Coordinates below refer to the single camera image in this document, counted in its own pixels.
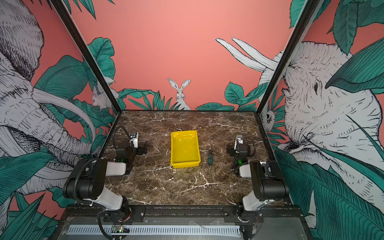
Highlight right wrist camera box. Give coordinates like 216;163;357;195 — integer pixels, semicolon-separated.
235;135;244;152

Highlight right black frame post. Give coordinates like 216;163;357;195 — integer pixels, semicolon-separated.
256;0;324;117

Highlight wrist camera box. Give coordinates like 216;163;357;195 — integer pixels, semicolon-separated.
235;135;244;152
130;132;139;149

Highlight yellow plastic bin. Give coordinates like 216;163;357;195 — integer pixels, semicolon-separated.
171;131;201;169

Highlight left black frame post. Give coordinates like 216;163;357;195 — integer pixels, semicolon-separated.
51;0;123;114

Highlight black frame post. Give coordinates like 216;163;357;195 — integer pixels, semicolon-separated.
256;0;324;117
51;0;123;114

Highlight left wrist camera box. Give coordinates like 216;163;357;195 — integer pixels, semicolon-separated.
130;132;139;149

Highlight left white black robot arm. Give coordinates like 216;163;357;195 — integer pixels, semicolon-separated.
63;142;148;222

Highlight green handled screwdriver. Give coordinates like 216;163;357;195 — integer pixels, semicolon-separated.
208;140;214;166

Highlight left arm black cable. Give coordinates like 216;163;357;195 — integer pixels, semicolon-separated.
112;125;133;151

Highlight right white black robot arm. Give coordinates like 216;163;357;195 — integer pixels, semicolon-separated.
227;144;289;212

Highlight black mounting rail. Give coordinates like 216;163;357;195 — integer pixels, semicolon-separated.
64;204;304;224

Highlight white slotted cable duct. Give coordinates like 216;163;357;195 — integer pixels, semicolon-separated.
65;224;242;237

